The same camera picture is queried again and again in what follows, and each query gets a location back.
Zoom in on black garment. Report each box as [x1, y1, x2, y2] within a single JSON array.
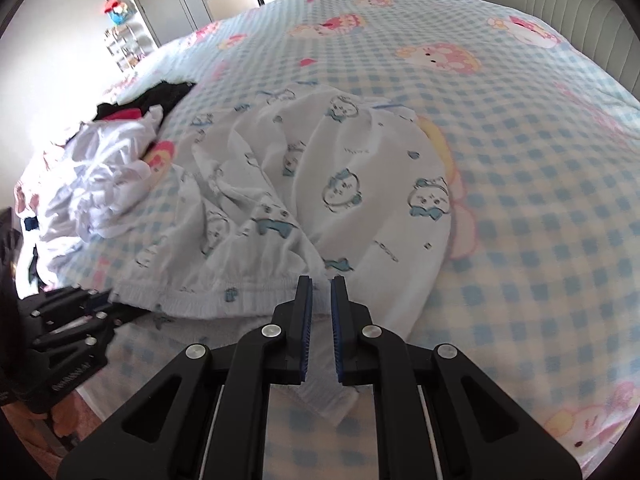
[[95, 80, 196, 121]]

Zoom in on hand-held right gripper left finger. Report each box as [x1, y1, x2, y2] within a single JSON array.
[[55, 275, 316, 480]]

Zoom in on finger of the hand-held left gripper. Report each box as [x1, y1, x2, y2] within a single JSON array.
[[30, 285, 110, 332], [34, 309, 132, 359]]

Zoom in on checkered cartoon print blanket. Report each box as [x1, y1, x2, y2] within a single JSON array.
[[15, 0, 640, 480]]

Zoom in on white crumpled garment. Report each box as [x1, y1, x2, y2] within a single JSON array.
[[37, 105, 166, 286]]

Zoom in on grey door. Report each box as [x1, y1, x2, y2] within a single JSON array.
[[117, 0, 198, 48]]

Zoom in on white cartoon print pajama pants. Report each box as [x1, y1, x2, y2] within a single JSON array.
[[112, 82, 456, 426]]

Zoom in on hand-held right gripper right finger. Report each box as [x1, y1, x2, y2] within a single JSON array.
[[330, 275, 583, 480]]

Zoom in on cluttered shelf rack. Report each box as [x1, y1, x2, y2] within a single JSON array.
[[104, 25, 151, 73]]

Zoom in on person's left hand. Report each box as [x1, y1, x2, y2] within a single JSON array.
[[22, 390, 97, 454]]

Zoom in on red and blue plush toy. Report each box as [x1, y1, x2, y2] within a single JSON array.
[[102, 0, 133, 26]]

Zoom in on beige padded headboard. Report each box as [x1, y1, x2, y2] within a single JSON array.
[[472, 0, 640, 96]]

